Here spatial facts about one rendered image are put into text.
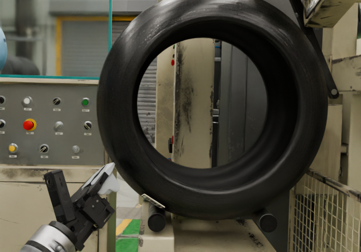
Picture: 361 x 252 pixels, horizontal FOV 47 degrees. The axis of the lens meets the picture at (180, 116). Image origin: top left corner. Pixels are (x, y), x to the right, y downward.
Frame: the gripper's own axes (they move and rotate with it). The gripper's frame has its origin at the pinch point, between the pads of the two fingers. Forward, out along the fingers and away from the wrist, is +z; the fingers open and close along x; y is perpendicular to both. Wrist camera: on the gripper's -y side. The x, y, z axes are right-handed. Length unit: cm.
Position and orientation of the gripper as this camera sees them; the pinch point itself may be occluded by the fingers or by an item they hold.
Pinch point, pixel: (108, 164)
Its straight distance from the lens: 102.1
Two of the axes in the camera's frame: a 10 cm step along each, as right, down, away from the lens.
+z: 4.6, -6.0, 6.5
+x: 6.3, -2.8, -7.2
